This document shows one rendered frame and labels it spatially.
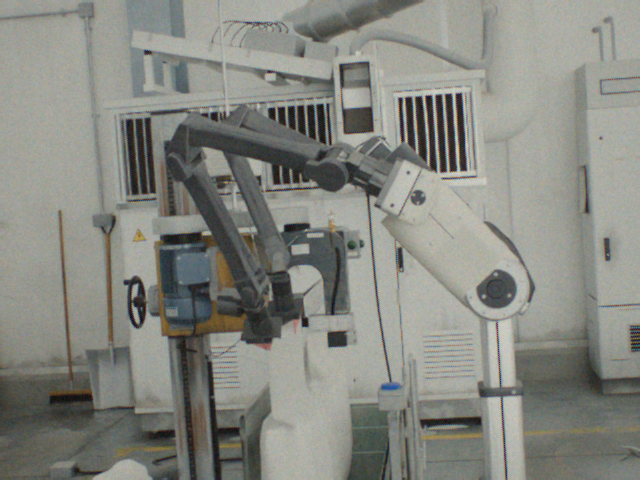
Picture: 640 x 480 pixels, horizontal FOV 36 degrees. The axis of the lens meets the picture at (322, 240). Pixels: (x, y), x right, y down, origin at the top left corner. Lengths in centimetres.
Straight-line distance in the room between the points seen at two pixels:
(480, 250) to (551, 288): 489
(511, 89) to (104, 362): 347
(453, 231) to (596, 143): 437
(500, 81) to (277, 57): 144
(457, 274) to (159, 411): 408
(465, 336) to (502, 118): 135
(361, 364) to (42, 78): 336
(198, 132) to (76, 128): 537
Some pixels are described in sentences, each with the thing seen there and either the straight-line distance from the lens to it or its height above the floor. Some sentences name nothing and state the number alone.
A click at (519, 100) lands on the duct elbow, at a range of 621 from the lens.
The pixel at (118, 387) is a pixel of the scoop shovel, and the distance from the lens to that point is 739.
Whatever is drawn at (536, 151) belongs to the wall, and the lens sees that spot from 721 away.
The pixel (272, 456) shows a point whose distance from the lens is 282.
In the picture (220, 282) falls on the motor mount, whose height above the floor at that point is 120.
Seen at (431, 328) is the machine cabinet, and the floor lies 60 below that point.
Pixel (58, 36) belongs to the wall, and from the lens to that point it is 776.
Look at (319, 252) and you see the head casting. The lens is 317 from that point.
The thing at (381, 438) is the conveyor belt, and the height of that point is 38.
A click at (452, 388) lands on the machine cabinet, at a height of 24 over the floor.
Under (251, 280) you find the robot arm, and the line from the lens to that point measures 245.
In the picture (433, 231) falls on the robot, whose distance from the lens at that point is 233.
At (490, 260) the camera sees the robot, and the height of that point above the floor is 127.
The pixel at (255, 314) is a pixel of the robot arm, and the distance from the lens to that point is 252.
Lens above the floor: 147
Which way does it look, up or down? 3 degrees down
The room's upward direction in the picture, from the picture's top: 4 degrees counter-clockwise
